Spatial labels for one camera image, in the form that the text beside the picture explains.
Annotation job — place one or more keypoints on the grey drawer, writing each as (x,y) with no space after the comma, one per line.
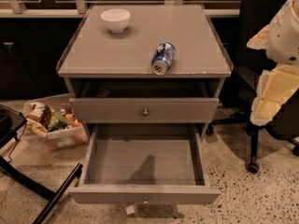
(123,100)
(127,162)

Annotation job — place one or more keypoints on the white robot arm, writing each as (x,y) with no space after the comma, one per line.
(280,40)

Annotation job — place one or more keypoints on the brass top drawer knob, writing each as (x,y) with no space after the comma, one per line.
(145,112)

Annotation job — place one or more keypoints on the grey top drawer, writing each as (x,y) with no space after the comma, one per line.
(123,100)

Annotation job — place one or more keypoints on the grey drawer cabinet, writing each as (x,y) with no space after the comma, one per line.
(96,53)

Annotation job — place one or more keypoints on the blue soda can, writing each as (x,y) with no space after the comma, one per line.
(163,58)

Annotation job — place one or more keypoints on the black office chair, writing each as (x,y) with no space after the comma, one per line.
(240,88)

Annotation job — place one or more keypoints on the white ceramic bowl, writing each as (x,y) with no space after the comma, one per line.
(116,19)

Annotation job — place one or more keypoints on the green snack bag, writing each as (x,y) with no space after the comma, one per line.
(57,121)

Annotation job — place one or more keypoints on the clear plastic snack bin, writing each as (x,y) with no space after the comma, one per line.
(56,139)

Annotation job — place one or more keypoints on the small white floor cube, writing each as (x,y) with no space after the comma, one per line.
(130,210)

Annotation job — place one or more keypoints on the snack chip bag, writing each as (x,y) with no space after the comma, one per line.
(37,118)

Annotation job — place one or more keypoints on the black stand frame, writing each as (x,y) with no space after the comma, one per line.
(10,122)

